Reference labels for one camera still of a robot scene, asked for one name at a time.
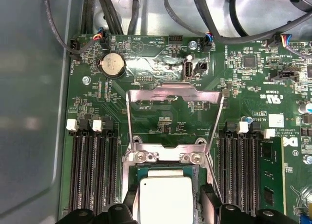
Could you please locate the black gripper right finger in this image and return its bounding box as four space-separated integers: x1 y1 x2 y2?
199 183 293 224

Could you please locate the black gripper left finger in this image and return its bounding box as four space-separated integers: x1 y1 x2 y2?
57 187 140 224

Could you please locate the silver green CPU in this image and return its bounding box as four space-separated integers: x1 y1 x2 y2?
136 165 198 224

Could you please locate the CPU socket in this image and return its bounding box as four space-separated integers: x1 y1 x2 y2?
121 136 213 224

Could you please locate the green RAM stick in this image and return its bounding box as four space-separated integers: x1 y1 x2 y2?
258 137 285 216

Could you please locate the green motherboard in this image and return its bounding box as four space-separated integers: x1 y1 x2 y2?
58 33 312 224

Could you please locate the silver coin cell battery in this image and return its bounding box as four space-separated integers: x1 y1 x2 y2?
97 52 126 78

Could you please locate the black PC case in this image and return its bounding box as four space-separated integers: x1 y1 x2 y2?
0 0 312 224

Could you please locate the thick black sleeved cable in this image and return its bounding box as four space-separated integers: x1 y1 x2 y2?
190 0 312 44

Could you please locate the thin black cable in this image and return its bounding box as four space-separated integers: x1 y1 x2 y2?
43 0 108 56

